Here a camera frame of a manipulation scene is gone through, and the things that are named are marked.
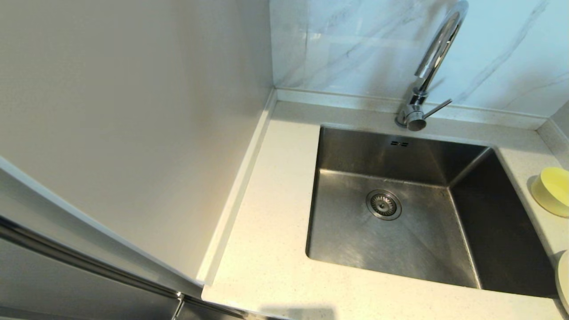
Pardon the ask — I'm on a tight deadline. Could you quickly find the stainless steel sink basin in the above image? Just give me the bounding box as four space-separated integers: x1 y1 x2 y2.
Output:
305 125 560 298

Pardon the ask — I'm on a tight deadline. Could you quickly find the yellow plastic bowl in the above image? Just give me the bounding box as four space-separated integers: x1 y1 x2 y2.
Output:
531 167 569 218

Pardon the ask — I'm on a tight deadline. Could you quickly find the round metal drain strainer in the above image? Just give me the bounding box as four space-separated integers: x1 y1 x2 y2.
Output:
366 189 403 221

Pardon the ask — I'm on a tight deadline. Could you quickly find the chrome gooseneck faucet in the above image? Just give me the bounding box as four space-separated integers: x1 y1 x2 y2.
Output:
396 0 469 132

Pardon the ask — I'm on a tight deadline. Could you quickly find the white ceramic bowl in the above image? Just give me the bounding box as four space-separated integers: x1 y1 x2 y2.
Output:
555 250 569 314

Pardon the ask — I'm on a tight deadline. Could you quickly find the tall grey cabinet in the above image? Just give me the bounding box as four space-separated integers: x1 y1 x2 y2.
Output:
0 0 274 320

